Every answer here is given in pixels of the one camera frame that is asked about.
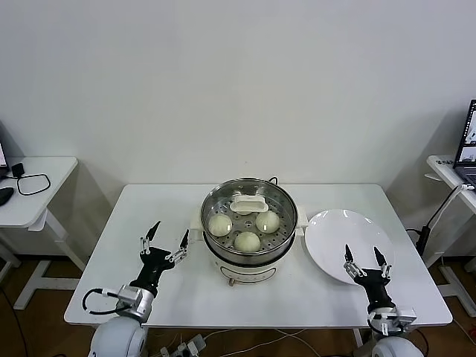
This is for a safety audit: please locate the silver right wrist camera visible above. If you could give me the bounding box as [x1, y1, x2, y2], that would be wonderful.
[370, 306, 417, 337]

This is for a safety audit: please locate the open dark laptop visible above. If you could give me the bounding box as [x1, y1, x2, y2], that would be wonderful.
[453, 99, 476, 189]

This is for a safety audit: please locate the white steamed baozi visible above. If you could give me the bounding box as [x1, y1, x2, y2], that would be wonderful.
[255, 210, 280, 234]
[208, 213, 234, 237]
[233, 190, 257, 217]
[234, 231, 261, 255]

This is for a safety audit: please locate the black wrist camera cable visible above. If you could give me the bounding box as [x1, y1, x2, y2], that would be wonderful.
[82, 287, 122, 315]

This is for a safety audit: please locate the white work table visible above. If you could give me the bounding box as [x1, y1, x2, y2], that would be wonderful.
[63, 182, 454, 357]

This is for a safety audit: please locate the white laptop cable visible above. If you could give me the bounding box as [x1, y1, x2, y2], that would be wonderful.
[431, 183, 476, 228]

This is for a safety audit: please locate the black looped cable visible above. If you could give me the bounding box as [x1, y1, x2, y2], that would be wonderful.
[17, 173, 51, 196]

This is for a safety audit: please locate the black hanging power strip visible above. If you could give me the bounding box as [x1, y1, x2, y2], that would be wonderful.
[416, 225, 433, 256]

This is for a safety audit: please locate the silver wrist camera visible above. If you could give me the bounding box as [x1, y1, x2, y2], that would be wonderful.
[115, 283, 147, 312]
[370, 306, 417, 337]

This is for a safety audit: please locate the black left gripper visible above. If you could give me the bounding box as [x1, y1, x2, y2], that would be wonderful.
[129, 220, 191, 295]

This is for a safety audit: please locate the stainless steel steamer basket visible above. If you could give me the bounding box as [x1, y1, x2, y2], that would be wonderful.
[201, 178, 300, 262]

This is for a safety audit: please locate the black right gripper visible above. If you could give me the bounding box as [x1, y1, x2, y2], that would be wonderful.
[342, 243, 396, 314]

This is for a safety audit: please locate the white electric cooker base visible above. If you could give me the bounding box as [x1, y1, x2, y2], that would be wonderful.
[190, 208, 309, 288]

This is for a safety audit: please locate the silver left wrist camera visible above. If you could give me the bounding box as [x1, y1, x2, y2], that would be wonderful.
[115, 283, 147, 312]

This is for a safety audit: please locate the white side table with mouse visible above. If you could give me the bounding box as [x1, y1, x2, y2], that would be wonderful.
[0, 155, 89, 309]

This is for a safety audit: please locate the round glass lid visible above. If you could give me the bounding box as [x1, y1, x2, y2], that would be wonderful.
[201, 178, 300, 258]

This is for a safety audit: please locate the white round plate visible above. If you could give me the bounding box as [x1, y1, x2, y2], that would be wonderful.
[304, 208, 396, 286]

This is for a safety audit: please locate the white floor power strip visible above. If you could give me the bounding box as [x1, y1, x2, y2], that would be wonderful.
[159, 332, 209, 357]

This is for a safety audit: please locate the dark computer monitor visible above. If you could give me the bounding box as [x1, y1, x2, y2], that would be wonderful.
[0, 118, 10, 180]

